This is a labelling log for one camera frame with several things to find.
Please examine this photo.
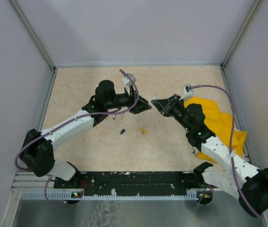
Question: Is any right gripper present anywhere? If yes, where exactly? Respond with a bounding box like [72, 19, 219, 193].
[152, 94, 192, 131]

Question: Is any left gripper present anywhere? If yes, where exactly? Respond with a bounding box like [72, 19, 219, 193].
[106, 86, 152, 114]

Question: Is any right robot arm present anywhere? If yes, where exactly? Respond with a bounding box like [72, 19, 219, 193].
[151, 94, 268, 217]

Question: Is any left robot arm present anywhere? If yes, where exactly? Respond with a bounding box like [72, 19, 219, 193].
[18, 80, 151, 188]

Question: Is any yellow cloth bag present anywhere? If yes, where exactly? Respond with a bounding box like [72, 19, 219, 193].
[184, 97, 248, 157]

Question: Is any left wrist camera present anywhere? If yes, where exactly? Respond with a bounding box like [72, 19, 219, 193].
[122, 73, 136, 95]

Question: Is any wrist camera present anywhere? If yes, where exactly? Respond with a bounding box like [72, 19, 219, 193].
[122, 73, 136, 95]
[179, 85, 194, 102]

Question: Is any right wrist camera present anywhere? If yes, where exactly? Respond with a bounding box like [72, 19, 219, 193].
[179, 85, 194, 102]

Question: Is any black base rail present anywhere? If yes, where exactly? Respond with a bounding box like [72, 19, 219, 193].
[54, 171, 205, 196]

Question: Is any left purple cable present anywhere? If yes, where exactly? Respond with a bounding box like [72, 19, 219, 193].
[14, 69, 139, 207]

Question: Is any white slotted cable duct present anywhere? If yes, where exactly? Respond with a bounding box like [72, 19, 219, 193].
[20, 190, 213, 201]

